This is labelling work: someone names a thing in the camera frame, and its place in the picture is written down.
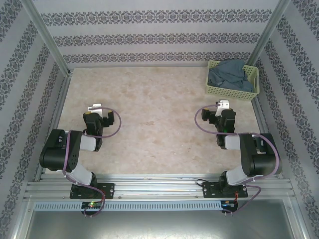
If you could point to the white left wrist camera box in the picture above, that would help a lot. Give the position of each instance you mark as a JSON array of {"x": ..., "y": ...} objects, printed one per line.
[{"x": 96, "y": 108}]

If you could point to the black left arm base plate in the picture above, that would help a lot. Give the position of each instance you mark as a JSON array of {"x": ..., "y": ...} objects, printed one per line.
[{"x": 108, "y": 190}]

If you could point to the small circuit board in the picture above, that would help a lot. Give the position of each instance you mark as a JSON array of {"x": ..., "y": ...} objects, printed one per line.
[
  {"x": 91, "y": 204},
  {"x": 229, "y": 204}
]

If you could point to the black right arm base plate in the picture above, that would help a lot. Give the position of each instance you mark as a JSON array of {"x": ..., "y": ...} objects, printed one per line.
[{"x": 209, "y": 189}]

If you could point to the thin aluminium wall-foot rail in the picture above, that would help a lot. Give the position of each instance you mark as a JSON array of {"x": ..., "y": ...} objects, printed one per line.
[{"x": 159, "y": 67}]

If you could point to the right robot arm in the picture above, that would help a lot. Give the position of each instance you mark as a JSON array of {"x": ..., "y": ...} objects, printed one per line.
[{"x": 249, "y": 154}]

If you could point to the grey-blue t-shirt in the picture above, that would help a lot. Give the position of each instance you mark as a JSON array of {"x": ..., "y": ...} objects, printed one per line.
[{"x": 230, "y": 74}]

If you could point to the aluminium mounting rail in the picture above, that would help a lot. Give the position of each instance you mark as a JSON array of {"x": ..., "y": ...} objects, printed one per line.
[{"x": 159, "y": 186}]

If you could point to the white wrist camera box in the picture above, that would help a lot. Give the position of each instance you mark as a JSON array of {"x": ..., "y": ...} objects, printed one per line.
[
  {"x": 96, "y": 108},
  {"x": 223, "y": 105}
]

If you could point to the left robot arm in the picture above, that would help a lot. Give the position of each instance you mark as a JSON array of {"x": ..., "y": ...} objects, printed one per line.
[{"x": 74, "y": 149}]

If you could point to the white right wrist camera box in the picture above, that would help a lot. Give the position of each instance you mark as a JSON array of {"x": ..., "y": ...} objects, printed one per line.
[{"x": 223, "y": 105}]

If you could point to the light green perforated plastic basket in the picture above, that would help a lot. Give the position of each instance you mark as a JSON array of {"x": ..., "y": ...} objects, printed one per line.
[{"x": 231, "y": 93}]

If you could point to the grey metal panel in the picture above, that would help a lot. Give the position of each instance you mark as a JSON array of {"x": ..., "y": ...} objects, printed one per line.
[{"x": 159, "y": 225}]

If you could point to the aluminium frame post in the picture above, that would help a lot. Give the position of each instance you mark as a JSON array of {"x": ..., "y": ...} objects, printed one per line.
[
  {"x": 269, "y": 32},
  {"x": 45, "y": 37}
]

